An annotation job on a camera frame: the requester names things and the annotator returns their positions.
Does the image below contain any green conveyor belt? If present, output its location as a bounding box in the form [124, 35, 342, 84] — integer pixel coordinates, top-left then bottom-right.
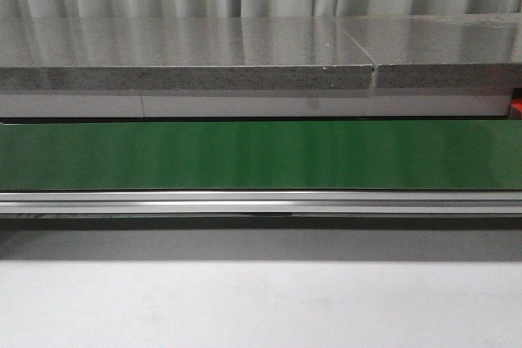
[1, 120, 521, 192]

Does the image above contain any white cabinet panel under slab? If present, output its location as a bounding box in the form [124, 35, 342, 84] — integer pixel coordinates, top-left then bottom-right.
[1, 89, 512, 118]

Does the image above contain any grey speckled stone slab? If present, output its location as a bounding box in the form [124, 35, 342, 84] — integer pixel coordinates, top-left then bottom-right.
[1, 17, 373, 91]

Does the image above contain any red object at edge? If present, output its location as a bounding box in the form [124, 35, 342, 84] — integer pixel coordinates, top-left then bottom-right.
[508, 98, 522, 120]

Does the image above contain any aluminium conveyor side rail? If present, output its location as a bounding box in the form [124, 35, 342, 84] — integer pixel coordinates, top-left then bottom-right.
[1, 191, 521, 218]

